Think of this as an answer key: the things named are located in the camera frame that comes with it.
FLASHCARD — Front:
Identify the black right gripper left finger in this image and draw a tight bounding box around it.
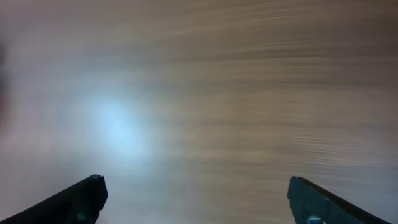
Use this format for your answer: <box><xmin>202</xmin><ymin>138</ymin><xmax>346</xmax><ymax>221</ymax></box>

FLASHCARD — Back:
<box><xmin>1</xmin><ymin>174</ymin><xmax>108</xmax><ymax>224</ymax></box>

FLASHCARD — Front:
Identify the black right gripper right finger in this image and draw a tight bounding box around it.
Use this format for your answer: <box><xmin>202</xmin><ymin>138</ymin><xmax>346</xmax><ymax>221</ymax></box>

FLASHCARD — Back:
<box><xmin>287</xmin><ymin>176</ymin><xmax>389</xmax><ymax>224</ymax></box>

